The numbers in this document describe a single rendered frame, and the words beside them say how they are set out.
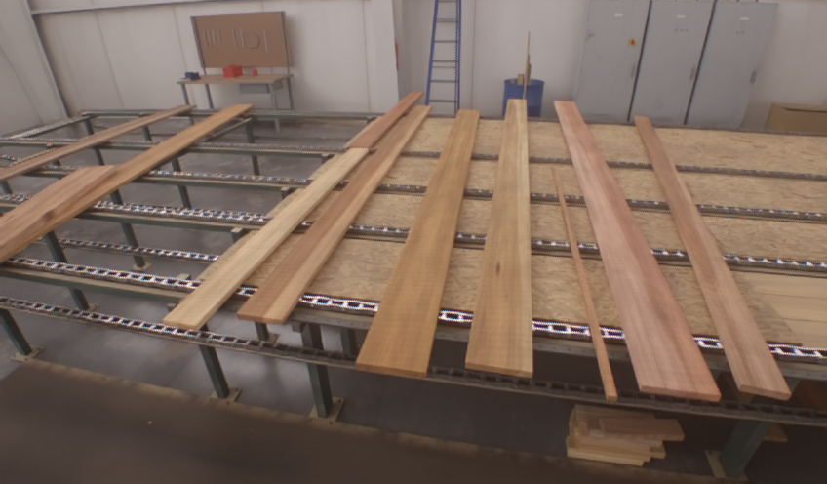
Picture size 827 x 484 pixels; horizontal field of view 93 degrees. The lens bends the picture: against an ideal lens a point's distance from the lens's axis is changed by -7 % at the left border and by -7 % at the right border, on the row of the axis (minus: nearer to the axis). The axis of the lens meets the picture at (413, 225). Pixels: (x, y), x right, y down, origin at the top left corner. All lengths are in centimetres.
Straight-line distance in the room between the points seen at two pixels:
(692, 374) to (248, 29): 787
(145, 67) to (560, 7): 774
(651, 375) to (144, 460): 226
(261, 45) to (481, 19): 376
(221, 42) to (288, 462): 741
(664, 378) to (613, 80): 576
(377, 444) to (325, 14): 686
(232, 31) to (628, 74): 648
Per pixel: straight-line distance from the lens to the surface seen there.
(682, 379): 158
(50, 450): 292
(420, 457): 225
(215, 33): 867
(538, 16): 733
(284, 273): 191
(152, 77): 1001
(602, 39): 684
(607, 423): 223
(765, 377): 173
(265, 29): 813
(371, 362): 143
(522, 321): 160
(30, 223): 304
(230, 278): 196
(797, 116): 785
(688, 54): 718
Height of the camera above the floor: 190
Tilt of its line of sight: 28 degrees down
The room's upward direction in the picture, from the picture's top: 1 degrees counter-clockwise
